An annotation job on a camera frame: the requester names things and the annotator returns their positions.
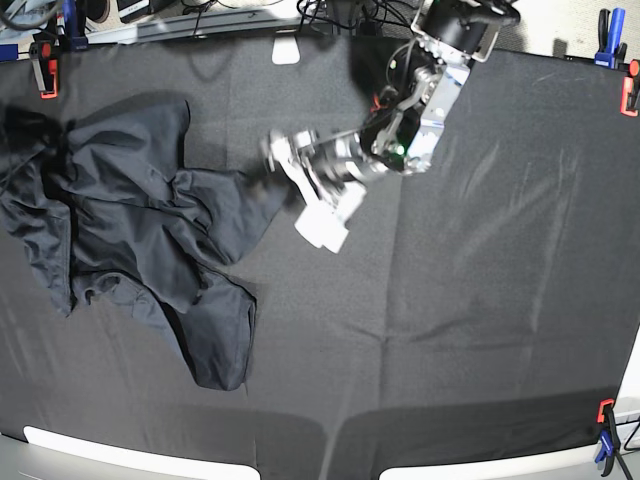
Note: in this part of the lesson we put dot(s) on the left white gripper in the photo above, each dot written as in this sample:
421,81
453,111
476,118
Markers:
331,195

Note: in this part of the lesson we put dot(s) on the dark navy t-shirt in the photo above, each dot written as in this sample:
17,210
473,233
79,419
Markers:
106,206

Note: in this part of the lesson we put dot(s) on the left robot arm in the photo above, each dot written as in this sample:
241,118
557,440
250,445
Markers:
424,78

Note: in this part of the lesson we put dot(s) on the white tab on cloth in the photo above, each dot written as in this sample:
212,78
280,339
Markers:
285,51

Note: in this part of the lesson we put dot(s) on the black table cloth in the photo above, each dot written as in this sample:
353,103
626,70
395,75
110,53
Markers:
479,311

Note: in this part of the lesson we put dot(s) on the blue clamp top left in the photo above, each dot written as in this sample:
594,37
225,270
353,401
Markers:
72,36

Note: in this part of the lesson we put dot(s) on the red black clamp left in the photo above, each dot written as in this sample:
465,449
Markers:
45,67

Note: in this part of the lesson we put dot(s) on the red clamp right edge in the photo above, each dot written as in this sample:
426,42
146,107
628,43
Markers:
629,104

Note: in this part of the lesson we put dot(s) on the blue clamp top right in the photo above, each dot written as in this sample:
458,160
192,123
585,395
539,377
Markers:
611,51

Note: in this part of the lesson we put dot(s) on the red blue clamp bottom right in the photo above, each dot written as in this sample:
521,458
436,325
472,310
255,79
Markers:
610,446

